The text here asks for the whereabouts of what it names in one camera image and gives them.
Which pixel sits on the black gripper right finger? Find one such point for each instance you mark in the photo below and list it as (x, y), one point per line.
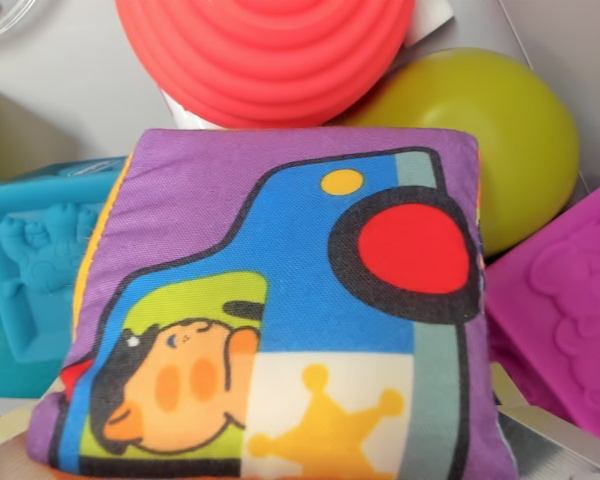
(555, 455)

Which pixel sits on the magenta embossed rubber block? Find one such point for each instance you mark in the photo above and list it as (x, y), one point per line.
(565, 310)

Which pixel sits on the grey plastic bin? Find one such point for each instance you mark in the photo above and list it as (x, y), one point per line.
(65, 95)

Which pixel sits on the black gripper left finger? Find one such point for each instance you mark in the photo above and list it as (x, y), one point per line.
(2, 455)

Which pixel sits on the red ribbed silicone toy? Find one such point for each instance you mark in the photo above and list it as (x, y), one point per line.
(270, 55)

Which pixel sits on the olive yellow ball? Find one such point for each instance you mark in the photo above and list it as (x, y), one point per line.
(505, 145)

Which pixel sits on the teal embossed rubber block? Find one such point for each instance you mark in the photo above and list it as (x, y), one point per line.
(35, 250)

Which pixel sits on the colourful fabric number cube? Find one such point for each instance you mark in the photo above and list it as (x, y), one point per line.
(280, 300)

